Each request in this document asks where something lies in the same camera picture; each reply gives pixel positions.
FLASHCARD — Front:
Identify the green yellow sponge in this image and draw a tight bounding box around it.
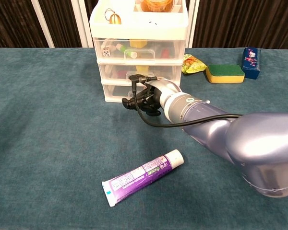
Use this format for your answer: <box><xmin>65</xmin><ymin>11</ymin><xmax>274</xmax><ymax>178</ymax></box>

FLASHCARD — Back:
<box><xmin>205</xmin><ymin>64</ymin><xmax>245</xmax><ymax>84</ymax></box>

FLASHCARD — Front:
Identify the yellow plastic block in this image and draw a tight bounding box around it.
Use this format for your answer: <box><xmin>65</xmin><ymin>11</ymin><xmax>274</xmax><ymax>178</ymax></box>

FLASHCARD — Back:
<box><xmin>129</xmin><ymin>40</ymin><xmax>148</xmax><ymax>48</ymax></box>

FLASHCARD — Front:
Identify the green snack packet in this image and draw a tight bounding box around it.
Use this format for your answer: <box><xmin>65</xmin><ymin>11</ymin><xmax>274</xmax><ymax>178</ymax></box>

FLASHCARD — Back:
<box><xmin>181</xmin><ymin>53</ymin><xmax>208</xmax><ymax>74</ymax></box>

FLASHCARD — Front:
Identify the dark blue printed box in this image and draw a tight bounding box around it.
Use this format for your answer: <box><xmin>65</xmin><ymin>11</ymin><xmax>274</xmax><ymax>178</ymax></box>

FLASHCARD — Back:
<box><xmin>241</xmin><ymin>46</ymin><xmax>262</xmax><ymax>80</ymax></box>

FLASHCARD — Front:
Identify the white drawer organizer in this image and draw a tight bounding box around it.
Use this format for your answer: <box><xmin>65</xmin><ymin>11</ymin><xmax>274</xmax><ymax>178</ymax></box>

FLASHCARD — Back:
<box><xmin>89</xmin><ymin>0</ymin><xmax>189</xmax><ymax>103</ymax></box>

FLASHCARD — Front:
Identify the white metal frame post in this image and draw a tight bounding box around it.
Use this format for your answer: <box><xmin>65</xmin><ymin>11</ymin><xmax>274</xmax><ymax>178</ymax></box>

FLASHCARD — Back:
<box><xmin>30</xmin><ymin>0</ymin><xmax>55</xmax><ymax>48</ymax></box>
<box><xmin>187</xmin><ymin>0</ymin><xmax>200</xmax><ymax>48</ymax></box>
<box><xmin>71</xmin><ymin>0</ymin><xmax>94</xmax><ymax>48</ymax></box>

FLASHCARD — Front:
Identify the purple white toothpaste tube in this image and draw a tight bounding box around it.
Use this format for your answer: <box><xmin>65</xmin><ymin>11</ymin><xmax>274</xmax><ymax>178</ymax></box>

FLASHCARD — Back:
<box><xmin>101</xmin><ymin>149</ymin><xmax>185</xmax><ymax>207</ymax></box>

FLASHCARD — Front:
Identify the small gold bell charm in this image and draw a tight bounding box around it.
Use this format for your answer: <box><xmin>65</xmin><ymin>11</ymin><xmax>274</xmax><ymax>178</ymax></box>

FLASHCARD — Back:
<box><xmin>104</xmin><ymin>8</ymin><xmax>122</xmax><ymax>25</ymax></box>

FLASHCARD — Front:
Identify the tub of orange rubber bands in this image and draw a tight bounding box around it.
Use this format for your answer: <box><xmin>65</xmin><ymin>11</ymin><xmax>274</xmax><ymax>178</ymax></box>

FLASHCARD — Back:
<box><xmin>140</xmin><ymin>0</ymin><xmax>175</xmax><ymax>12</ymax></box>

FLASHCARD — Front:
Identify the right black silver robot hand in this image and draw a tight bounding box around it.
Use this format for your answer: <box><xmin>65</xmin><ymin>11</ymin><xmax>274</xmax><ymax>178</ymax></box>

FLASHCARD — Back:
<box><xmin>121</xmin><ymin>74</ymin><xmax>183</xmax><ymax>117</ymax></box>

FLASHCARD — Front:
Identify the green white small tube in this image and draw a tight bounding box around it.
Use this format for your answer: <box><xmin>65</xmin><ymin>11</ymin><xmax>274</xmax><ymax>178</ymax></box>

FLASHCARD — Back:
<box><xmin>116</xmin><ymin>43</ymin><xmax>138</xmax><ymax>59</ymax></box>

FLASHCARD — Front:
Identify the teal table cloth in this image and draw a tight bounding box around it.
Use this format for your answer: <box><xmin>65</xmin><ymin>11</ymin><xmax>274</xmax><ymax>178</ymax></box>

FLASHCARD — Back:
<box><xmin>0</xmin><ymin>47</ymin><xmax>288</xmax><ymax>230</ymax></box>

